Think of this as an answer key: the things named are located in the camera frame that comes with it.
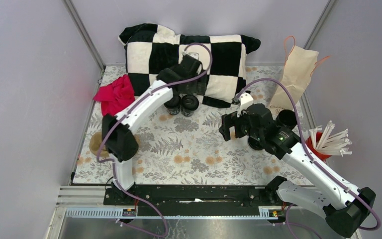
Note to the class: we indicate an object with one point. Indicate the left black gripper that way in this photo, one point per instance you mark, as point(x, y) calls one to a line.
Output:
point(198, 88)

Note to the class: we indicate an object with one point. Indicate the floral table mat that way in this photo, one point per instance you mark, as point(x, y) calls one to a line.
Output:
point(189, 150)

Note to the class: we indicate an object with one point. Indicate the stack of black cups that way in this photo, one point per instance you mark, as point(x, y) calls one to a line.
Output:
point(286, 118)

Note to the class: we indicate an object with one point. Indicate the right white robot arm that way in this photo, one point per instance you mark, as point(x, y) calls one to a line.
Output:
point(342, 204)

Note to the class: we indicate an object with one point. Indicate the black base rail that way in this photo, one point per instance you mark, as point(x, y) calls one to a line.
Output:
point(195, 201)

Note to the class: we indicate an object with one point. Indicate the white wrapped straws bundle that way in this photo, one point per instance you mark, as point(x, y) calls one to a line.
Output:
point(325, 143)

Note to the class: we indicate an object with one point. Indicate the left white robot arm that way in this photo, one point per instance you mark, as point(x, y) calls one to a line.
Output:
point(118, 131)

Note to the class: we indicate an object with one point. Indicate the brown cardboard cup carrier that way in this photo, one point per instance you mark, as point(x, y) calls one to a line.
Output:
point(94, 144)

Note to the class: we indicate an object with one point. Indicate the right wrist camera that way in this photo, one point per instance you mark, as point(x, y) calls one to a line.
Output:
point(245, 100)

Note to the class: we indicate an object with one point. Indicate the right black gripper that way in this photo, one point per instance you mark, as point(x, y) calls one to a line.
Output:
point(230, 120)

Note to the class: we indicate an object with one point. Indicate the black printed coffee cup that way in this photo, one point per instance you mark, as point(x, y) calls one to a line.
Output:
point(173, 106)

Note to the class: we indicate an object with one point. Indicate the pink cloth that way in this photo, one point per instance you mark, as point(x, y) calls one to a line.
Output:
point(115, 96)

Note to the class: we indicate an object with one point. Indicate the black white checkered pillow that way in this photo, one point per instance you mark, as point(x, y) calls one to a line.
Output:
point(210, 67)

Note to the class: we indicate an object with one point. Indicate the brown paper bag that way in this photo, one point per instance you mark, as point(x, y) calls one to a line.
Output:
point(298, 69)

